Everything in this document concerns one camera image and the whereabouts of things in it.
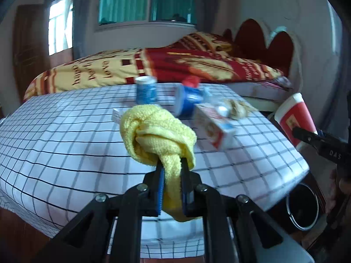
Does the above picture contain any blue white paper cup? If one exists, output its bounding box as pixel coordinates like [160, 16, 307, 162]
[134, 75, 157, 105]

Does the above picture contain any red heart-shaped headboard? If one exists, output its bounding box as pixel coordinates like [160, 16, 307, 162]
[222, 18, 294, 77]

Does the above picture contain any brown wooden wardrobe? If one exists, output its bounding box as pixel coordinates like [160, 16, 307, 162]
[12, 4, 73, 103]

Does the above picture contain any person's right hand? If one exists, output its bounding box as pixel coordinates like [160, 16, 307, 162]
[325, 169, 350, 214]

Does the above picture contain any yellow knotted cloth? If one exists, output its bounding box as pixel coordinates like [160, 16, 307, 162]
[120, 105, 197, 222]

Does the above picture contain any red yellow patterned blanket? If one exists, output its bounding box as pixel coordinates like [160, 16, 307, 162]
[23, 32, 283, 101]

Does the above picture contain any red white food carton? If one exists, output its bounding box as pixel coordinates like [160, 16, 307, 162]
[193, 103, 236, 150]

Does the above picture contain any window with green curtain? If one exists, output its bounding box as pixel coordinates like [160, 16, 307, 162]
[98, 0, 196, 26]

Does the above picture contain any red plastic bag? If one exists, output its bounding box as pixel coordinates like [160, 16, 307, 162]
[181, 75, 201, 88]

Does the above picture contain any crumpled beige paper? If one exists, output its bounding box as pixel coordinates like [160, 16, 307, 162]
[224, 99, 258, 120]

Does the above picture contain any white green snack wrapper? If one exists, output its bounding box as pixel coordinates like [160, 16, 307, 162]
[111, 108, 129, 124]

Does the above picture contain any bed with white frame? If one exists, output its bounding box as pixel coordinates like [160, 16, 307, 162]
[23, 18, 304, 113]

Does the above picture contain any red paper cup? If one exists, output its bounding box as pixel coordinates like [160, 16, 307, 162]
[274, 93, 317, 151]

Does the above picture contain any black round trash bin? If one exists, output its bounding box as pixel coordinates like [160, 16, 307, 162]
[267, 173, 325, 234]

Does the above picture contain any dark blue paper cup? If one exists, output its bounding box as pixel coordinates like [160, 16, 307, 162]
[174, 84, 203, 118]

